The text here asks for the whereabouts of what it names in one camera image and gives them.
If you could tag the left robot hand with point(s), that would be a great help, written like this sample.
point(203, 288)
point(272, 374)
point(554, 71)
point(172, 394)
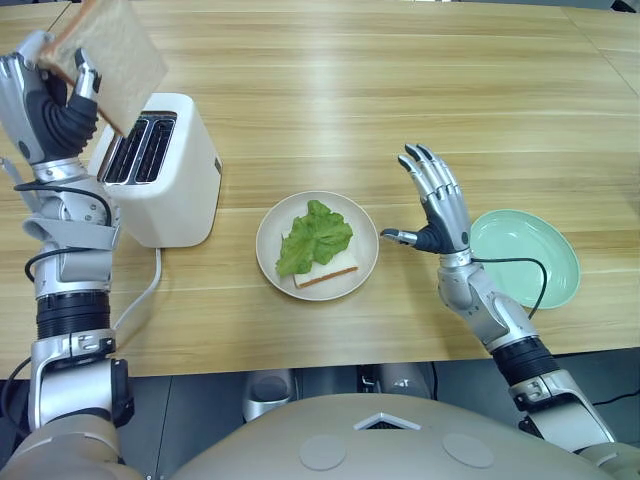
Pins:
point(30, 107)

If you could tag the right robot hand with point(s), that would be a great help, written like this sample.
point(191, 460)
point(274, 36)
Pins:
point(444, 210)

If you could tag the bread slice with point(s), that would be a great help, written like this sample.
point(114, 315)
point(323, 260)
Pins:
point(112, 60)
point(327, 274)

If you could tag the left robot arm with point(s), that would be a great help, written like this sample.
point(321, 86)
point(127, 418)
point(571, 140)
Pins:
point(70, 300)

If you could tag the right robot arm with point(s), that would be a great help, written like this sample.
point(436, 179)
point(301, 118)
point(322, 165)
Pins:
point(515, 345)

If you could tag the green round plate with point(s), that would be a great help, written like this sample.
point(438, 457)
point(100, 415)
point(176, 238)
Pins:
point(525, 257)

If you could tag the green lettuce leaf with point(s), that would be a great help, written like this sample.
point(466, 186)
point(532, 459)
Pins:
point(316, 237)

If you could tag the cream round plate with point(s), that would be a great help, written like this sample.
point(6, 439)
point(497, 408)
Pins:
point(317, 245)

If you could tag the cream toaster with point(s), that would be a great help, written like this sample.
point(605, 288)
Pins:
point(165, 175)

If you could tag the robot body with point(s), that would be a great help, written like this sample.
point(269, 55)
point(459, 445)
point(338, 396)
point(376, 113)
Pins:
point(385, 440)

